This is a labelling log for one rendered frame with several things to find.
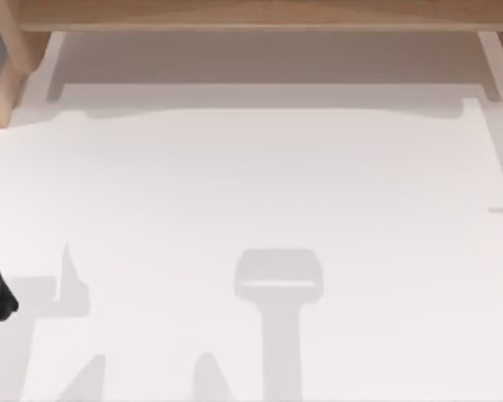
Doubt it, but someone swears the wooden cupboard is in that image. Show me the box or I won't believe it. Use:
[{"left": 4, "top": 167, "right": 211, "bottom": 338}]
[{"left": 14, "top": 0, "right": 503, "bottom": 85}]

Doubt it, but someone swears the pale wooden pulled-out drawer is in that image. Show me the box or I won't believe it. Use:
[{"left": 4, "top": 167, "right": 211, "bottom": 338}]
[{"left": 0, "top": 0, "right": 51, "bottom": 129}]

